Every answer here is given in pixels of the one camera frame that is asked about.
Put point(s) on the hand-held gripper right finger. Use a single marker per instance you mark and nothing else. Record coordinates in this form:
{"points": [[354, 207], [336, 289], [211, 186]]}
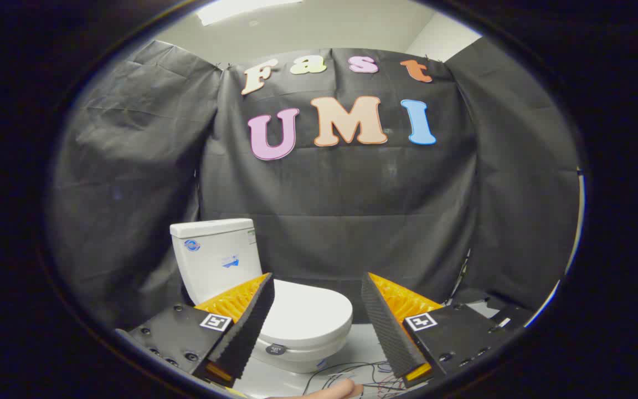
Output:
{"points": [[385, 327]]}

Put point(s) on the black backdrop cloth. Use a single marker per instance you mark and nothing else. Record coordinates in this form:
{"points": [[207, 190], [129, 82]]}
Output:
{"points": [[341, 221]]}

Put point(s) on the white ceramic toilet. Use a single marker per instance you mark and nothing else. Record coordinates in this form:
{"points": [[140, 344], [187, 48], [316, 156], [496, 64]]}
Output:
{"points": [[216, 260]]}

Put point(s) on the white toilet lid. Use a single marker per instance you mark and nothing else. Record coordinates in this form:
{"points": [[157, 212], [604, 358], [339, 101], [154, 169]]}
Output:
{"points": [[310, 310]]}

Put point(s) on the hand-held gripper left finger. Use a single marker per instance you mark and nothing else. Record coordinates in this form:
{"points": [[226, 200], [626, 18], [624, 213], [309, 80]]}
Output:
{"points": [[250, 327]]}

